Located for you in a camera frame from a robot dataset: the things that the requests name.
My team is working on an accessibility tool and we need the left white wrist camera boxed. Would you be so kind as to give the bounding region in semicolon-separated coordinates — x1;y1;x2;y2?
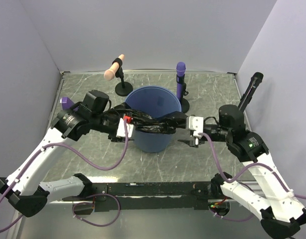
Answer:
116;115;135;138

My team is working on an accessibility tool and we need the black trash bag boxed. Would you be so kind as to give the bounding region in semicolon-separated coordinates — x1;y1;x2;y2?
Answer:
102;103;187;134

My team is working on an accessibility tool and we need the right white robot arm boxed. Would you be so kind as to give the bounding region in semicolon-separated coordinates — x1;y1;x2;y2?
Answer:
177;105;306;239

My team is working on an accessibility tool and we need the beige microphone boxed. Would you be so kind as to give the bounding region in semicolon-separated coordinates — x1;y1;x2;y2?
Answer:
104;54;125;81

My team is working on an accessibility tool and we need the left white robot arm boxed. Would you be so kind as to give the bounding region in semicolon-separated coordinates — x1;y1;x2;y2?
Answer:
0;90;133;217

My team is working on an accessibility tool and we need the purple microphone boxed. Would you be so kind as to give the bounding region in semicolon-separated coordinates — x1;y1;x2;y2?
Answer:
176;62;186;101

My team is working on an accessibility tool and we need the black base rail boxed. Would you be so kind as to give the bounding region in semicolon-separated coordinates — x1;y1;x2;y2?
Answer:
63;181;225;212

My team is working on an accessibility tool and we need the blue plastic trash bin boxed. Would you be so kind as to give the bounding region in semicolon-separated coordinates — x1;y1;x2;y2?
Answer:
125;86;181;153

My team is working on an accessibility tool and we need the black microphone orange ring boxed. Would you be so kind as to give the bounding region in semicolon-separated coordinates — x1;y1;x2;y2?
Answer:
237;72;264;112

